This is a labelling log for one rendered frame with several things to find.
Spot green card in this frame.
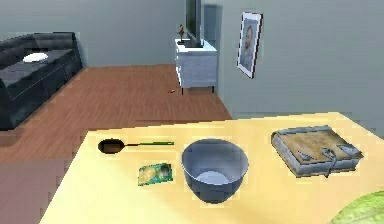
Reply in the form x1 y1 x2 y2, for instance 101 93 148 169
137 162 175 187

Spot green round object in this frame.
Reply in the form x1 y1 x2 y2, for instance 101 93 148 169
328 190 384 224

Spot dark grey sofa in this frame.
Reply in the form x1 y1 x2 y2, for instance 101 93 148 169
0 31 84 131

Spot grey bowl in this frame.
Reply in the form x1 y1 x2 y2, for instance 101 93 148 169
181 138 250 205

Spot framed portrait picture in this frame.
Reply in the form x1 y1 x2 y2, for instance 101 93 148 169
236 11 264 80

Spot old brown book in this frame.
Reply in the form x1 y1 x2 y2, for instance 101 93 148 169
270 125 364 179

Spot yellow dining table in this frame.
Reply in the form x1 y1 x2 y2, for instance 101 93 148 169
38 111 384 224

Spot white television stand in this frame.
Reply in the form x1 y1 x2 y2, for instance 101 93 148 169
174 38 218 96

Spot black ladle green handle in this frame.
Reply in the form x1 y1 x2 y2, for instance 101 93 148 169
97 138 175 155

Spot black television set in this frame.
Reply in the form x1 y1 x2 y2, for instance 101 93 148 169
185 0 204 48

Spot brown statuette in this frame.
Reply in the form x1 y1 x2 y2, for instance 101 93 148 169
177 23 186 45

